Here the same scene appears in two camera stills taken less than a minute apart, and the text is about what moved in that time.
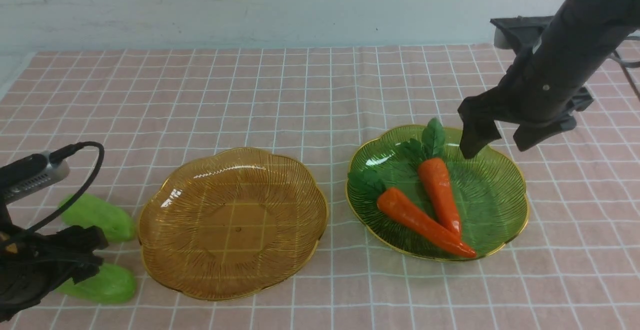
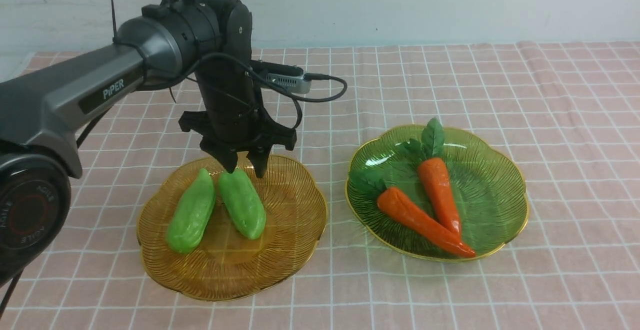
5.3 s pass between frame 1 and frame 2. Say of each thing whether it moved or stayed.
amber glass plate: stayed
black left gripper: moved
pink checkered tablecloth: stayed
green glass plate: stayed
